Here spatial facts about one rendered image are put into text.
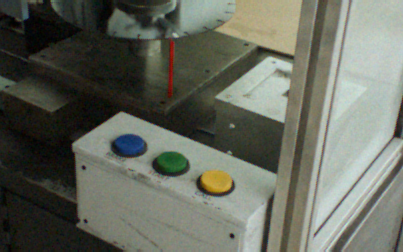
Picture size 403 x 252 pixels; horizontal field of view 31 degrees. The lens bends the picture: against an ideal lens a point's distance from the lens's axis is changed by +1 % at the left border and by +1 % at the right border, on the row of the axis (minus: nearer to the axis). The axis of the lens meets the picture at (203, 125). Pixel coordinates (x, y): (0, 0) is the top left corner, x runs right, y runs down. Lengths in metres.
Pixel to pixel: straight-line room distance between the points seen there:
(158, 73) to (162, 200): 0.39
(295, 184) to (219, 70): 0.46
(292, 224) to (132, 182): 0.22
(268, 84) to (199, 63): 0.20
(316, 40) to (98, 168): 0.37
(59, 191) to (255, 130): 0.32
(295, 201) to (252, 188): 0.07
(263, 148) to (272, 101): 0.08
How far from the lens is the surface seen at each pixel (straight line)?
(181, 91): 1.22
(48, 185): 1.17
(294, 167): 0.87
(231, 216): 0.88
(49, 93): 1.27
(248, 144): 1.11
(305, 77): 0.80
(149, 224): 0.98
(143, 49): 1.33
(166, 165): 0.94
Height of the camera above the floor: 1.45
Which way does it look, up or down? 32 degrees down
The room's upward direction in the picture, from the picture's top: 4 degrees clockwise
